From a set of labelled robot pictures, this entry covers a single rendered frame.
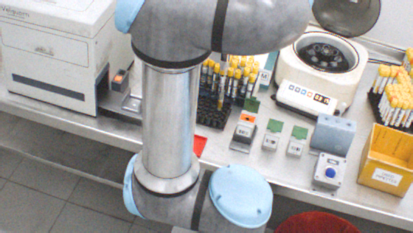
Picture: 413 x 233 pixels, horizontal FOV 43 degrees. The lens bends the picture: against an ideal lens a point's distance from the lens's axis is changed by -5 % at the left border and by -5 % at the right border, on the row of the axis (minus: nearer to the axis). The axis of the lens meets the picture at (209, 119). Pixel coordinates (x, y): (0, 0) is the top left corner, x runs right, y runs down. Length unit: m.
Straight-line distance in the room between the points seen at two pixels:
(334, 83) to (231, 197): 0.65
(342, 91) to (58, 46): 0.76
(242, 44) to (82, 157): 1.56
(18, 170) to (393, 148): 1.66
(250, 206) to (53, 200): 1.54
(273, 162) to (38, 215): 1.24
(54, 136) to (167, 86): 1.52
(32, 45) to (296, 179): 0.73
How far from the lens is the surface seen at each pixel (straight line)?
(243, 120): 1.36
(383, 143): 1.47
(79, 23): 1.28
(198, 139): 1.40
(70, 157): 2.18
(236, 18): 0.65
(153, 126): 0.83
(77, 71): 1.37
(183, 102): 0.79
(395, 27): 1.82
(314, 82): 1.52
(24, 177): 2.49
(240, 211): 0.93
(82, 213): 2.33
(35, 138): 2.27
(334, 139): 1.41
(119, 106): 1.42
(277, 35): 0.68
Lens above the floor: 1.88
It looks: 43 degrees down
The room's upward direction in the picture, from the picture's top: 9 degrees clockwise
